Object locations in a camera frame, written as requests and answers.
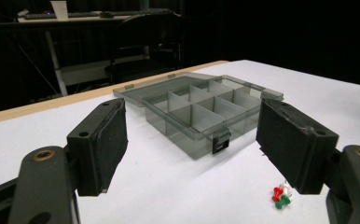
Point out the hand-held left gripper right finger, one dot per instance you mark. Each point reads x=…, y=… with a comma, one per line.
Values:
x=290, y=143

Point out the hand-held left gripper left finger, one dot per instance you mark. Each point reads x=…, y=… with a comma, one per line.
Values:
x=106, y=146

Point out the white pushpin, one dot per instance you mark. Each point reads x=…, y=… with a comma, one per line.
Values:
x=287, y=188

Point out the red pushpin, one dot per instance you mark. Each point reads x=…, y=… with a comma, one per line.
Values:
x=277, y=194

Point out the green pushpin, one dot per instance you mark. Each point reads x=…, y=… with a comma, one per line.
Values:
x=282, y=202

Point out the grey transparent organizer box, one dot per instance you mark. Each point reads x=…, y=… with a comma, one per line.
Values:
x=187, y=137

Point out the white table cover sheet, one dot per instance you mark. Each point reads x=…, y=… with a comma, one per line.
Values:
x=175, y=186

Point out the black folding chair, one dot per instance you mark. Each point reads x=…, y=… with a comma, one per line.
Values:
x=131, y=70

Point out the desk with white legs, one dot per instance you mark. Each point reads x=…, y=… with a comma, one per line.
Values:
x=55, y=56

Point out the black computer mouse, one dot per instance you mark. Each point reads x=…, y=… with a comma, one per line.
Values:
x=106, y=14

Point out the dark keyboard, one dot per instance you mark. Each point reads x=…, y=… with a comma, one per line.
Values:
x=75, y=15

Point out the white paper cup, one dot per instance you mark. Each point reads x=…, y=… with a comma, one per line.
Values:
x=60, y=10

